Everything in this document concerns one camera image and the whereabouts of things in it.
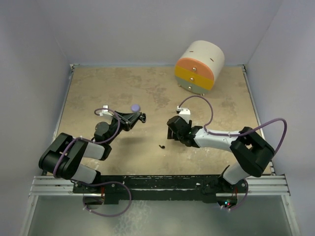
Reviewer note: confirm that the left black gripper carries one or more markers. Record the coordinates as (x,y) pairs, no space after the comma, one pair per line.
(126,120)

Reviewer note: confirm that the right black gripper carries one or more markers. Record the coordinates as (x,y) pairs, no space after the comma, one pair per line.
(174,135)

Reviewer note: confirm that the purple earbud charging case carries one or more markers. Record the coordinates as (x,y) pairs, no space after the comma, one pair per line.
(135,108)

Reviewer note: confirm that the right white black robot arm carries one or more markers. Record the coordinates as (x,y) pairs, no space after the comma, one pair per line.
(251,151)

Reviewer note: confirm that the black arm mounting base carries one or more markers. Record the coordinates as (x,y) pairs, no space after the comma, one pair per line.
(222,189)

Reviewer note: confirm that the round cream drawer cabinet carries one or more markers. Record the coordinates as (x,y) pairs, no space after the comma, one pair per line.
(198,68)

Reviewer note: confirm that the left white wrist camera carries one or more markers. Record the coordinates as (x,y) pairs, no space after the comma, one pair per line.
(104,112)

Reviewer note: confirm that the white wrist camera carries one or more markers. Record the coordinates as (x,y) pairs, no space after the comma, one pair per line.
(183,113)
(104,112)

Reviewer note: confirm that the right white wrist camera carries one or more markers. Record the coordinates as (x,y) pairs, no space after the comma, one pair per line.
(183,113)

